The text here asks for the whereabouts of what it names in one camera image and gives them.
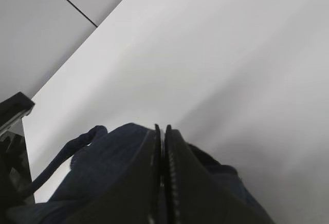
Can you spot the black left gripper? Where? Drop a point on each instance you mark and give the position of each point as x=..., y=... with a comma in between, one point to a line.
x=15, y=168

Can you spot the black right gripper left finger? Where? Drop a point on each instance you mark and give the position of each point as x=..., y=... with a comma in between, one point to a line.
x=121, y=176

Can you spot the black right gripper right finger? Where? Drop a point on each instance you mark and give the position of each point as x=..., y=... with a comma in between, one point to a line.
x=198, y=189

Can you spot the dark blue lunch bag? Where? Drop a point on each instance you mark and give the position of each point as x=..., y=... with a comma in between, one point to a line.
x=54, y=189

